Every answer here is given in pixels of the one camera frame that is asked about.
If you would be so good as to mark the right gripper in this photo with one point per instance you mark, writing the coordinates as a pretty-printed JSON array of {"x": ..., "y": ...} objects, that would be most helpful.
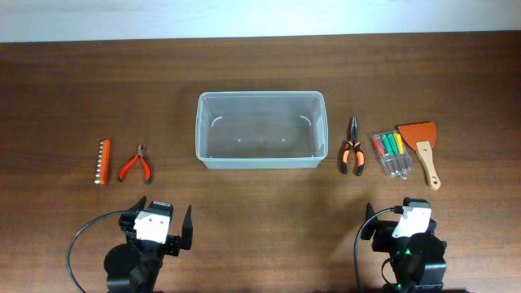
[{"x": 381, "y": 238}]

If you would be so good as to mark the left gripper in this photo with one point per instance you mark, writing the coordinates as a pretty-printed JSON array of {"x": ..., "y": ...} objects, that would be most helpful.
[{"x": 173, "y": 242}]

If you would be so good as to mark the small red diagonal cutters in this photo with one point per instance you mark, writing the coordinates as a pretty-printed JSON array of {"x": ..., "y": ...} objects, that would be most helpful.
[{"x": 141, "y": 156}]

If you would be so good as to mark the orange bit holder strip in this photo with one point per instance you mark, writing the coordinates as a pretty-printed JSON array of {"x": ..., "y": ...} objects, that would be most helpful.
[{"x": 103, "y": 162}]

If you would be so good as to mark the clear case of screwdrivers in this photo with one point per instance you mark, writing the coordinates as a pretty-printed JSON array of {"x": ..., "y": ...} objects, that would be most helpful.
[{"x": 392, "y": 154}]

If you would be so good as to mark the orange black needle-nose pliers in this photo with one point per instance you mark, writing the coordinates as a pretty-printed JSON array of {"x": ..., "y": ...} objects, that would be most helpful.
[{"x": 353, "y": 146}]

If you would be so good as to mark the orange scraper wooden handle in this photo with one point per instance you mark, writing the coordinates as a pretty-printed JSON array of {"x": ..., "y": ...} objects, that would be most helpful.
[{"x": 421, "y": 137}]

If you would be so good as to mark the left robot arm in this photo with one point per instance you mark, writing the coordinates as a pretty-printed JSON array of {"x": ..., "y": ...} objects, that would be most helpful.
[{"x": 134, "y": 266}]

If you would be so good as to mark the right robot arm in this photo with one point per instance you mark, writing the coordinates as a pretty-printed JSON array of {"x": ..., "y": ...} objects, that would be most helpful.
[{"x": 419, "y": 267}]

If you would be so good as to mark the clear plastic container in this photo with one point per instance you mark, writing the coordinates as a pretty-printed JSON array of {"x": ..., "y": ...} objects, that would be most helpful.
[{"x": 261, "y": 129}]

